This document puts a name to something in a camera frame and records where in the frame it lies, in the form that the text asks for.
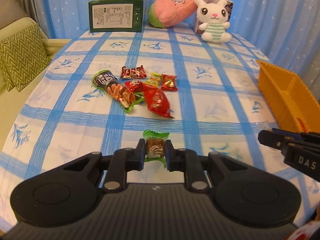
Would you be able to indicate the wide dark red candy wrapper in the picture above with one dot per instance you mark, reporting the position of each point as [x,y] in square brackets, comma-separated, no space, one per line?
[133,72]

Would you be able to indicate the yellow green candy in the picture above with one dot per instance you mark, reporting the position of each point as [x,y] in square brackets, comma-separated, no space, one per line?
[155,79]

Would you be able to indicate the blue star curtain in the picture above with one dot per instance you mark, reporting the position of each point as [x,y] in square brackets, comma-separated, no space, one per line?
[262,10]

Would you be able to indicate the white rabbit plush toy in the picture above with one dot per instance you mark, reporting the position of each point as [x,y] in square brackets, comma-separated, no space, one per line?
[212,12]

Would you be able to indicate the orange plastic tray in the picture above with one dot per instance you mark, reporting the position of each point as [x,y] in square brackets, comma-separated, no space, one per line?
[282,90]

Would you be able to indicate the beige sofa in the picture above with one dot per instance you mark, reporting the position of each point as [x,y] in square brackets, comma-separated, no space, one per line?
[15,10]

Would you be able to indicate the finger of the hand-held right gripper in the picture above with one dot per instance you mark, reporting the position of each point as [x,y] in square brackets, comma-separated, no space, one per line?
[292,135]
[271,138]

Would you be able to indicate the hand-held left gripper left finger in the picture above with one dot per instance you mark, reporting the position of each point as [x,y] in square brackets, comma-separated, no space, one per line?
[142,155]

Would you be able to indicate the pink plush toy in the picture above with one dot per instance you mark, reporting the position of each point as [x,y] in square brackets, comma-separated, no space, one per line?
[172,10]

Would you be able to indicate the blue checked tablecloth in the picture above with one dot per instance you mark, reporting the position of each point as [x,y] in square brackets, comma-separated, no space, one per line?
[200,105]

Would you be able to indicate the dark green cardboard box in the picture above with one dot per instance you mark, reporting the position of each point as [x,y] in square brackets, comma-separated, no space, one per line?
[115,15]

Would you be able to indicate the long dark green snack packet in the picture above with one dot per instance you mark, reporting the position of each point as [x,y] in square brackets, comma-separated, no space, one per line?
[115,90]

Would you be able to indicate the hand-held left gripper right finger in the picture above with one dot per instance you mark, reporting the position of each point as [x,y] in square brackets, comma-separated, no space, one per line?
[168,156]

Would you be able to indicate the small shiny red candy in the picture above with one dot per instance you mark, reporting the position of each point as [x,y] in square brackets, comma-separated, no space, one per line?
[133,85]

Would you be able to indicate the red gold candy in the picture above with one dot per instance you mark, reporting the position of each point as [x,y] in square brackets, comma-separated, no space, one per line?
[168,82]

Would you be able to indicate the big red snack packet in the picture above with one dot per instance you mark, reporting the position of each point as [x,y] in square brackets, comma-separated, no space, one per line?
[157,100]

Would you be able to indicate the green zigzag cushion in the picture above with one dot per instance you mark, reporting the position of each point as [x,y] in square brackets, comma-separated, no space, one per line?
[22,55]

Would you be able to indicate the brown candy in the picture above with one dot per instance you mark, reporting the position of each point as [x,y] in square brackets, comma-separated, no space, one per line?
[155,147]

